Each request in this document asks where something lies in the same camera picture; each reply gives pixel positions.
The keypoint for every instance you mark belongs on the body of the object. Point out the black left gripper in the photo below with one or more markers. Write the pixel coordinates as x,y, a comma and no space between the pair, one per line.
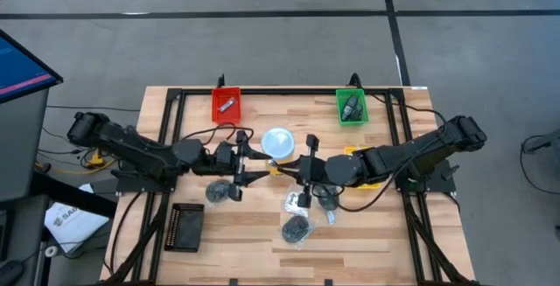
240,163

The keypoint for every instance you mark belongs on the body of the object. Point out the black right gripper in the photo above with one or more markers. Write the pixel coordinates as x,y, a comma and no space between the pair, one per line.
303,190

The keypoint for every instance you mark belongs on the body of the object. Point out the white vanity pack packet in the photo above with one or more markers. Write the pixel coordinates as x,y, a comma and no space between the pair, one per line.
291,205

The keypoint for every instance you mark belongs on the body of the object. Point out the small clear plastic packet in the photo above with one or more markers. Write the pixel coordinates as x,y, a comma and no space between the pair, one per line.
331,217

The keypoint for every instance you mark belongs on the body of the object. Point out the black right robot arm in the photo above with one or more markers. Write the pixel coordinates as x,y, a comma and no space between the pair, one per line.
415,150

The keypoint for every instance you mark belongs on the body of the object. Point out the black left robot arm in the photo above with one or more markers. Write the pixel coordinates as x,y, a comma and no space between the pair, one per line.
131,146

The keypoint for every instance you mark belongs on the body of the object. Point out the yellow disinfecting wipes canister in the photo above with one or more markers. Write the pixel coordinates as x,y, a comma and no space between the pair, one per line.
277,144

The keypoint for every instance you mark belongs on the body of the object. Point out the red plastic basket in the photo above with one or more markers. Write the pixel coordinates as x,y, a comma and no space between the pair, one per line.
219,117

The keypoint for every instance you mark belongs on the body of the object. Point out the yellow plastic basket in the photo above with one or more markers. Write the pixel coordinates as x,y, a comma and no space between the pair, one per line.
369,186

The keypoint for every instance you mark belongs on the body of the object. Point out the black plastic basket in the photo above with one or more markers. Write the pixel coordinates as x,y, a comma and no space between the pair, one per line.
186,229

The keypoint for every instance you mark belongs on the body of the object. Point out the green plastic basket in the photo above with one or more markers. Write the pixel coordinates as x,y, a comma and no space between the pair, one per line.
362,97

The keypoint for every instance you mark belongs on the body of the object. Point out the black cart bar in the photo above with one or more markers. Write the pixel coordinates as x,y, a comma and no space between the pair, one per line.
74,195

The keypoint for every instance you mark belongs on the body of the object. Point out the white paper booklet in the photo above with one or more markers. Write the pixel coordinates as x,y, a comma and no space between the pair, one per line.
70,227

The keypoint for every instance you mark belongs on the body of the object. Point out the white tape roll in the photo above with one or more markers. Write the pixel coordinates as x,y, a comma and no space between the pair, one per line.
46,251

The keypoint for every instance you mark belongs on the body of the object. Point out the black keyboard tray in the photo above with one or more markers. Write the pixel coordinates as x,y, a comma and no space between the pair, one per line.
26,233

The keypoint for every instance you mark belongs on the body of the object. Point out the monitor with blue screen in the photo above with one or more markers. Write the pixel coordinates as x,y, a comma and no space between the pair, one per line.
22,67

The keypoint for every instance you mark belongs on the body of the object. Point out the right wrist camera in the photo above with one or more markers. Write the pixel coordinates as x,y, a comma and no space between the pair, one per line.
316,170

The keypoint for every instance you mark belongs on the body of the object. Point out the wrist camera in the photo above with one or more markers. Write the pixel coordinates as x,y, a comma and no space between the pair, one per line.
316,170
225,155

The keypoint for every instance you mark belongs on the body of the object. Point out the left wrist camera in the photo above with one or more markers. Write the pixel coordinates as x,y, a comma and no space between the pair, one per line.
225,155

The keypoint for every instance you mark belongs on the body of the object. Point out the black aluminium table frame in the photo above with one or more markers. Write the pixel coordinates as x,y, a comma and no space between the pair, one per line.
284,91

